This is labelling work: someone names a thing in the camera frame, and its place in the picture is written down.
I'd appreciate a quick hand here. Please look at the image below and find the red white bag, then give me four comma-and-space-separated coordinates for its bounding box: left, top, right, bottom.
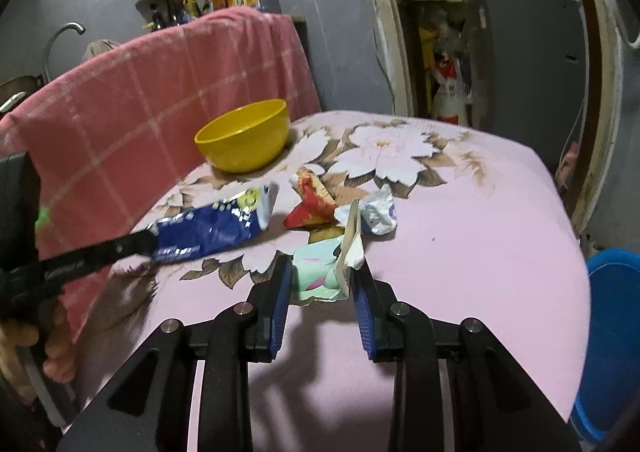
431, 52, 473, 125

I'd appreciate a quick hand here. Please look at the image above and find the blue plastic bucket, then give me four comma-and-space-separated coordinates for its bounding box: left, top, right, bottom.
570, 248, 640, 444

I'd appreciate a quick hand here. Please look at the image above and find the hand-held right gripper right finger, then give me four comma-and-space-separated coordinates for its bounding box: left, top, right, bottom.
350, 262, 583, 452

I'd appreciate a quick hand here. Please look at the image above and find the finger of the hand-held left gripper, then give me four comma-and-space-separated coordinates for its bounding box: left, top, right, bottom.
37, 227, 157, 294

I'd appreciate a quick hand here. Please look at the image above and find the green white wrapper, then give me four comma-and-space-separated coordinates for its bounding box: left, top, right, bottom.
291, 199, 367, 307

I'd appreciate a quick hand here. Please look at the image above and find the white purple wrapper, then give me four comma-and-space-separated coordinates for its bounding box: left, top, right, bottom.
334, 183, 399, 236

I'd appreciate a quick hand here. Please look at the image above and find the white hose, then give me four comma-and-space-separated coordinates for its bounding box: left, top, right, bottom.
619, 17, 640, 47

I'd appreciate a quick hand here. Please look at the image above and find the pink cloth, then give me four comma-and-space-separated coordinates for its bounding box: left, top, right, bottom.
554, 142, 581, 185

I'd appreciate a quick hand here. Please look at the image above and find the pink checked blanket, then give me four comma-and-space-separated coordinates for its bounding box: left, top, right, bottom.
0, 7, 321, 348

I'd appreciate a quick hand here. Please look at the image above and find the yellow bowl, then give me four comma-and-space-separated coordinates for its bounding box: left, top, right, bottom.
194, 99, 291, 174

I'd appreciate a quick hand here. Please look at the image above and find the person's left hand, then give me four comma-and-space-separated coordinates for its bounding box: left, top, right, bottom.
0, 299, 76, 405

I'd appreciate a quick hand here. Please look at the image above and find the blue snack wrapper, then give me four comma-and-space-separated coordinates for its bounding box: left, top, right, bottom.
150, 181, 280, 264

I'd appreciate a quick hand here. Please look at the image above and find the dark pan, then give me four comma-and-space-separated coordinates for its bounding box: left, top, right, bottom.
0, 75, 46, 113

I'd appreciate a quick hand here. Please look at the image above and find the grey refrigerator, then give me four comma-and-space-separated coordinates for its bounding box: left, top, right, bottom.
462, 0, 588, 168

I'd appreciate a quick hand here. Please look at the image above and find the yellow bag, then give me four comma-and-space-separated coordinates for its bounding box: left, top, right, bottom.
419, 25, 436, 70

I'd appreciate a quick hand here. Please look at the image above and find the metal faucet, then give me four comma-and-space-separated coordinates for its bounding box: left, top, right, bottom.
42, 22, 86, 80

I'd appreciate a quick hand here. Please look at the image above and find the red beige wrapper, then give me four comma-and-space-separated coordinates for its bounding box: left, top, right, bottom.
282, 167, 339, 233

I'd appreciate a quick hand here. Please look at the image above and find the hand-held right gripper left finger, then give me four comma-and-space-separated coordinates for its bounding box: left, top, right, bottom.
55, 255, 296, 452

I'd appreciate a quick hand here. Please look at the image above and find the beige rag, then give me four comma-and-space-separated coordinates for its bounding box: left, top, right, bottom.
82, 39, 122, 60

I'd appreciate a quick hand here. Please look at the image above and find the wooden door frame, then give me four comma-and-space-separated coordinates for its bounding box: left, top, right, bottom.
350, 0, 626, 233

